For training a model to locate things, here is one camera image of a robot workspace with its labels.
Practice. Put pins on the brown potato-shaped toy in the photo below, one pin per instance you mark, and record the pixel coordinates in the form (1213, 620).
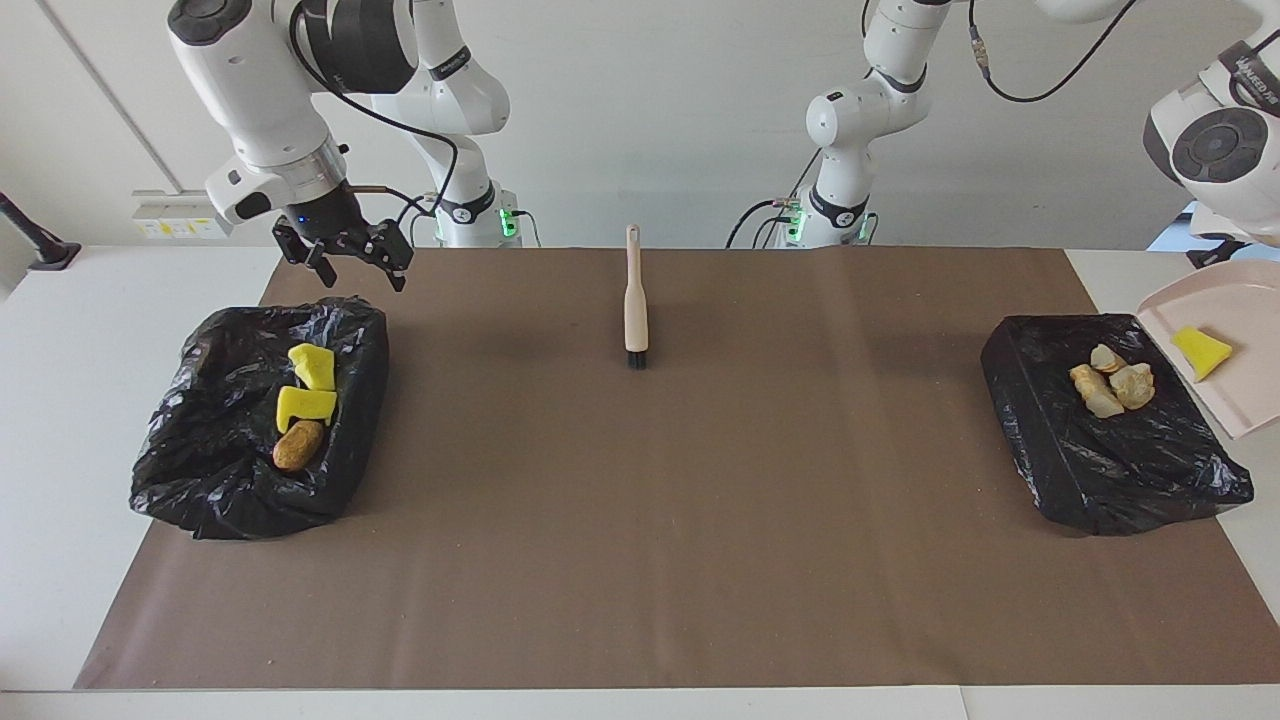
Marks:
(297, 446)

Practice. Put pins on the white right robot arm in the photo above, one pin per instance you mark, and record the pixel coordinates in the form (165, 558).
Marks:
(270, 90)

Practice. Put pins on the pale tan lumpy bread toy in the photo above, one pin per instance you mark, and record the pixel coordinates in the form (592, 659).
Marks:
(1103, 357)

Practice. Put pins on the flat black bag wrapped bin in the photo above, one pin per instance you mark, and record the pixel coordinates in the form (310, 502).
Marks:
(1100, 470)

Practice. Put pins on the beige plastic dustpan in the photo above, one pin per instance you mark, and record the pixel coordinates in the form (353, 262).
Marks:
(1245, 310)

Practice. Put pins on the open black bag lined bin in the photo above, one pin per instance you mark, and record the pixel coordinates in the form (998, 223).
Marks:
(220, 490)

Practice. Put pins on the yellow u-shaped foam piece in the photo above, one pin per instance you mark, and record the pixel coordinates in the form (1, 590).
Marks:
(300, 402)

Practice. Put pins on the yellow wedge foam piece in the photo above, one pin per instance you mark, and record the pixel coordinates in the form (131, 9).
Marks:
(314, 368)

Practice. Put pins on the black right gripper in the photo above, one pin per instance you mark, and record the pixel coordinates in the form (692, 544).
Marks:
(335, 225)

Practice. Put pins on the grey-green ridged bread toy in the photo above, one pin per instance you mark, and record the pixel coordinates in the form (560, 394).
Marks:
(1133, 385)

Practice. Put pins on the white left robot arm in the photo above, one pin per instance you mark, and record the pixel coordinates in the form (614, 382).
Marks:
(860, 110)

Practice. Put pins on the brown paper table mat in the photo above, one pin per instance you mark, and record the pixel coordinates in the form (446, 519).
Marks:
(640, 620)

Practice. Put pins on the white wall socket box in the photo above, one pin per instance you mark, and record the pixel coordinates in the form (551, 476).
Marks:
(170, 215)

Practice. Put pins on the beige brush with black bristles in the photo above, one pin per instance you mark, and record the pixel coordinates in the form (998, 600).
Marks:
(635, 305)

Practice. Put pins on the orange striped croissant toy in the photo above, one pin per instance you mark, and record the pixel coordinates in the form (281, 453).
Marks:
(1086, 382)

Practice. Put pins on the small yellow foam piece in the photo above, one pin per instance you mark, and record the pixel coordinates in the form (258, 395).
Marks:
(1200, 352)

